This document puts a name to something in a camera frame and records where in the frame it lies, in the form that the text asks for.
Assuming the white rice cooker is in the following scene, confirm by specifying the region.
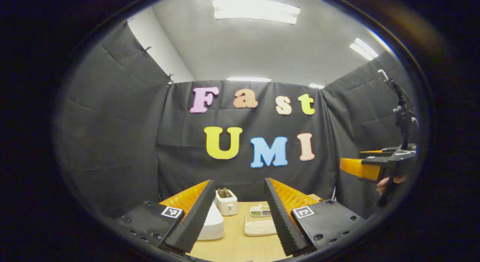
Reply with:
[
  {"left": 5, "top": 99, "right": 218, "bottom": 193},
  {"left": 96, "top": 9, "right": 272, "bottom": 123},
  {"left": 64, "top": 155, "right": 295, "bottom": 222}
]
[{"left": 198, "top": 202, "right": 225, "bottom": 240}]

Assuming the white toaster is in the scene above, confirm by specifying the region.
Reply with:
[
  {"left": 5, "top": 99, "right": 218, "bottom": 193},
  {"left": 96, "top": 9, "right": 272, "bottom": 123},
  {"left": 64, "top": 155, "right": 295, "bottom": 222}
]
[{"left": 215, "top": 188, "right": 238, "bottom": 216}]

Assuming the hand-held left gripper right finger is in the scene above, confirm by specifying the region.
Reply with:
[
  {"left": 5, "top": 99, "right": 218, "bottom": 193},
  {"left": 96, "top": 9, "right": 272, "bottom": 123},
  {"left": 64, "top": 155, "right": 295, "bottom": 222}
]
[{"left": 264, "top": 177, "right": 366, "bottom": 257}]

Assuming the clear box of rice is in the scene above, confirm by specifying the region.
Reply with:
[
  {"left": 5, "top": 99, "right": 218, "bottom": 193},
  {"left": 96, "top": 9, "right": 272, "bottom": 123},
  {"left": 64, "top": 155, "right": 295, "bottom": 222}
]
[{"left": 244, "top": 214, "right": 278, "bottom": 237}]

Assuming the black backdrop cloth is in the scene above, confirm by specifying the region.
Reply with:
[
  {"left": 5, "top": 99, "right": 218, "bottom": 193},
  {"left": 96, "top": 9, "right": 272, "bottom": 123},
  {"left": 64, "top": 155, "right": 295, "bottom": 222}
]
[{"left": 56, "top": 22, "right": 420, "bottom": 218}]

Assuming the white divided bean dish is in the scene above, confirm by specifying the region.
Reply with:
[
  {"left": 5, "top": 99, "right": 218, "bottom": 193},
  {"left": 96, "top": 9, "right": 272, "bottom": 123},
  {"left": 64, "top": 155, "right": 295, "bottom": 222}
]
[{"left": 249, "top": 205, "right": 272, "bottom": 217}]

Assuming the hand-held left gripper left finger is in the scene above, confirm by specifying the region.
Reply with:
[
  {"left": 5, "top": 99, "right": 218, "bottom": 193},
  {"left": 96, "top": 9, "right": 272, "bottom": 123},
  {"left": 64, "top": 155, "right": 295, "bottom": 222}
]
[{"left": 116, "top": 179, "right": 216, "bottom": 254}]

